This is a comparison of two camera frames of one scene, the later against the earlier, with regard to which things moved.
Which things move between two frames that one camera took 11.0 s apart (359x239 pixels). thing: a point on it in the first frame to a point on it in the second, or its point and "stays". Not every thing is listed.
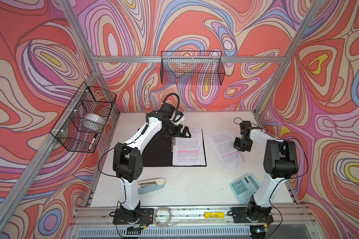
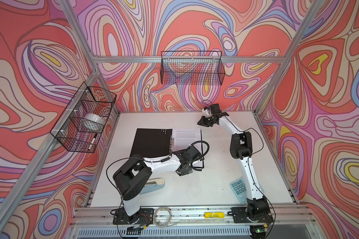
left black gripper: (178, 133) to (189, 171)
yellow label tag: (215, 215) stays
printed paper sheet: (223, 144) to (182, 137)
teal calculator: (244, 187) stays
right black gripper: (237, 145) to (203, 122)
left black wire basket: (79, 128) stays
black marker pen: (92, 141) stays
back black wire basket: (192, 67) stays
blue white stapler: (147, 185) stays
